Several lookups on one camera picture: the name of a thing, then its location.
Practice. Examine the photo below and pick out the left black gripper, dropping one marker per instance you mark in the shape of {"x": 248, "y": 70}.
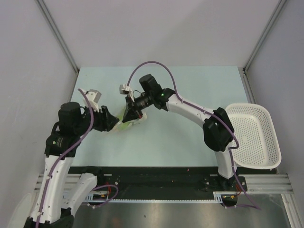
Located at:
{"x": 106, "y": 121}

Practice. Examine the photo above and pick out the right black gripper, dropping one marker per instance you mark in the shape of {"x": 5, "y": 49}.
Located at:
{"x": 133, "y": 111}

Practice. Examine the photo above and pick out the clear polka dot zip bag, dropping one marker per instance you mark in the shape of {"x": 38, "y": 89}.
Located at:
{"x": 135, "y": 122}

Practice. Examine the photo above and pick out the green fake apple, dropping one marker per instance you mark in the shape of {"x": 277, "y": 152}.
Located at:
{"x": 122, "y": 126}

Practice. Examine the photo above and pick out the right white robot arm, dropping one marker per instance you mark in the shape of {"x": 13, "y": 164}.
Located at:
{"x": 217, "y": 127}

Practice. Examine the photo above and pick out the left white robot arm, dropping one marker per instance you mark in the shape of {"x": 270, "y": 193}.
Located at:
{"x": 53, "y": 209}

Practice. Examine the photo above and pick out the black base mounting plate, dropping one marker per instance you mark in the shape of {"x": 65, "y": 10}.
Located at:
{"x": 160, "y": 183}

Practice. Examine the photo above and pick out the white perforated plastic basket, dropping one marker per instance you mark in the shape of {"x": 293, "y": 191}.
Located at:
{"x": 255, "y": 132}

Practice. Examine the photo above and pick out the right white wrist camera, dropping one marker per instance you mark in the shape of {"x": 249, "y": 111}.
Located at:
{"x": 124, "y": 89}

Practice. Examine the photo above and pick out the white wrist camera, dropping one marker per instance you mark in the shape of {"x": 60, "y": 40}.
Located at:
{"x": 91, "y": 98}
{"x": 124, "y": 89}

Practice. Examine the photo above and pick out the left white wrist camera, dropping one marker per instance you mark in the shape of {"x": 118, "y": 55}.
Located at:
{"x": 91, "y": 98}

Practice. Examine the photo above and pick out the white slotted cable duct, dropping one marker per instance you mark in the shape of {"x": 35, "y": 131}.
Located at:
{"x": 215, "y": 199}

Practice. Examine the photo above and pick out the left aluminium corner post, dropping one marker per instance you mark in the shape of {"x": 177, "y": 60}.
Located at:
{"x": 57, "y": 34}

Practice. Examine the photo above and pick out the aluminium corner post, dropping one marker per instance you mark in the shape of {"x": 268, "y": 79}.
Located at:
{"x": 265, "y": 33}
{"x": 57, "y": 34}

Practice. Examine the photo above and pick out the aluminium frame rail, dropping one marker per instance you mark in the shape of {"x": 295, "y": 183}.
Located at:
{"x": 256, "y": 184}

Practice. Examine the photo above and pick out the right aluminium corner post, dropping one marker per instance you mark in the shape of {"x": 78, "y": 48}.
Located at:
{"x": 265, "y": 33}

